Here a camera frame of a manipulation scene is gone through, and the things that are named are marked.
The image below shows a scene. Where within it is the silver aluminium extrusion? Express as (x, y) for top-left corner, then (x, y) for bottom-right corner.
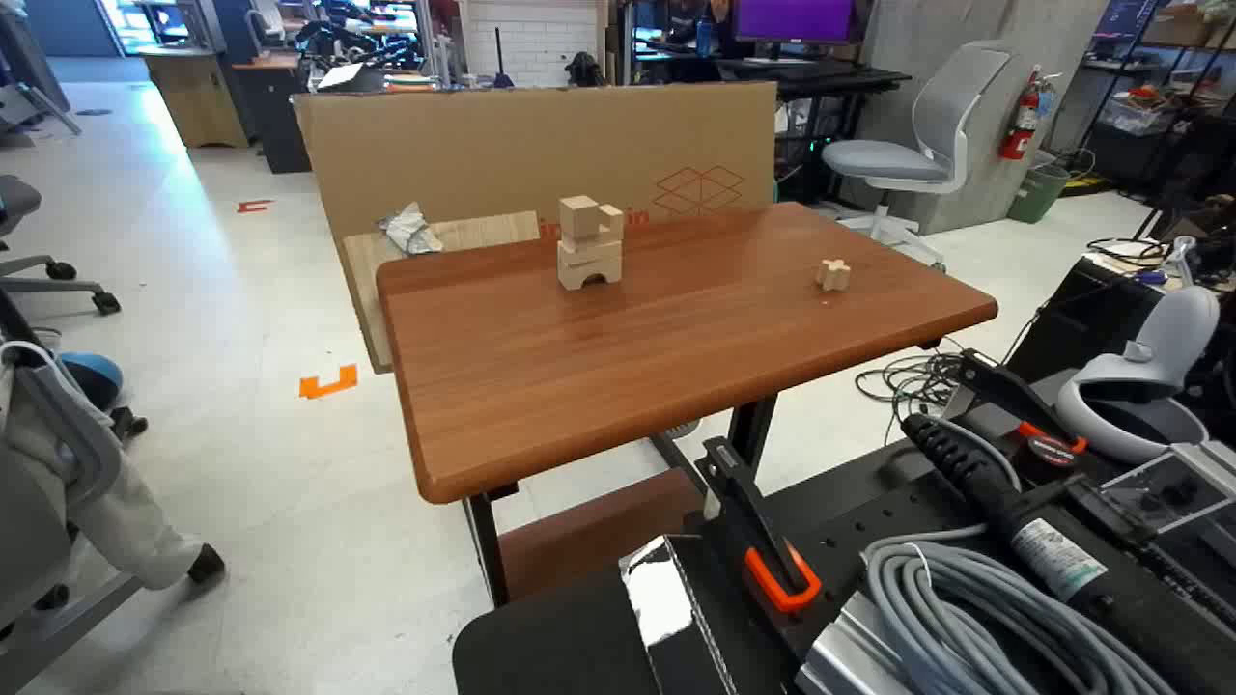
(790, 596), (933, 695)

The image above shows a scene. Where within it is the black ribbed handle tool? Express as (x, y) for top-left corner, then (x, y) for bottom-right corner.
(896, 409), (1114, 606)

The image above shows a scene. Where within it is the grey coiled cable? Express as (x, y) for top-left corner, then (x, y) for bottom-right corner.
(859, 527), (1182, 695)

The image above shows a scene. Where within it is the white swivel office chair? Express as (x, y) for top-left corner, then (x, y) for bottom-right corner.
(820, 37), (1017, 273)

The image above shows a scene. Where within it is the dark grey office chair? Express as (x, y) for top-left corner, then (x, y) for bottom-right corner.
(0, 168), (127, 322)

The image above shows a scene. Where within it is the clear plastic case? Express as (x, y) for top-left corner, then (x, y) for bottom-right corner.
(1097, 440), (1236, 540)

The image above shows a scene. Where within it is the brown wooden board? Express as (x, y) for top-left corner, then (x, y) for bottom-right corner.
(490, 463), (709, 606)

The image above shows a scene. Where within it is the small wooden cube block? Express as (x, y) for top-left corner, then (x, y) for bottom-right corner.
(815, 253), (859, 296)

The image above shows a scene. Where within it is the green waste bin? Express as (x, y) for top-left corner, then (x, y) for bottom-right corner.
(1004, 149), (1072, 228)

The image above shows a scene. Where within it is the red fire extinguisher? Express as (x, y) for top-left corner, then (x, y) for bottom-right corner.
(996, 69), (1050, 167)

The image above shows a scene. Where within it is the orange floor tape marker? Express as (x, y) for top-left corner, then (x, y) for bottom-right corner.
(296, 363), (362, 405)

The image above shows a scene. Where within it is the light wooden cabinet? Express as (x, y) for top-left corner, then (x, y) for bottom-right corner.
(134, 46), (250, 153)

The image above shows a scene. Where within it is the blue round object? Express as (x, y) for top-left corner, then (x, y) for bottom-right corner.
(53, 351), (132, 412)

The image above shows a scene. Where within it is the shiny silver metal bracket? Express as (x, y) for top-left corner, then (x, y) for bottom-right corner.
(613, 527), (741, 695)

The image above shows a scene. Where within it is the wooden arch block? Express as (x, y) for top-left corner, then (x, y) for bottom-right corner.
(551, 235), (631, 294)

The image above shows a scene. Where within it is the white VR controller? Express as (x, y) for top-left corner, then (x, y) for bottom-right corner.
(1050, 283), (1226, 468)

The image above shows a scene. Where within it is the black orange bar clamp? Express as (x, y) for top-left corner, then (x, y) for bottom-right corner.
(691, 431), (826, 623)
(954, 351), (1093, 470)

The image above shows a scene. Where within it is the brown wooden table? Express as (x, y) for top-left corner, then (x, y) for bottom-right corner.
(460, 334), (951, 615)

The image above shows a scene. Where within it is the tangled white cable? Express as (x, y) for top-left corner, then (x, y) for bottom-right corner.
(848, 346), (966, 418)

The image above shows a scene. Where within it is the black cabinet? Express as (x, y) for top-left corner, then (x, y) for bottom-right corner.
(229, 55), (318, 179)

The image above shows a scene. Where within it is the purple lit monitor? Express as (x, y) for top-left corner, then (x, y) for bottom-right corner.
(729, 0), (861, 51)

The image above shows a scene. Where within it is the light wooden cube block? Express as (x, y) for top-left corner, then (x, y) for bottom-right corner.
(557, 192), (606, 246)

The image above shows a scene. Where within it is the large brown cardboard panel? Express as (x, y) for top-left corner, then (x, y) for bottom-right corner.
(293, 81), (780, 242)

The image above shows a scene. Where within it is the light grey office chair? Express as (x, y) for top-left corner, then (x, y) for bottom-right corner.
(0, 328), (233, 686)

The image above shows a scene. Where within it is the crumpled white plastic wrap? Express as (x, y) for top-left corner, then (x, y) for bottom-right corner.
(380, 195), (447, 257)

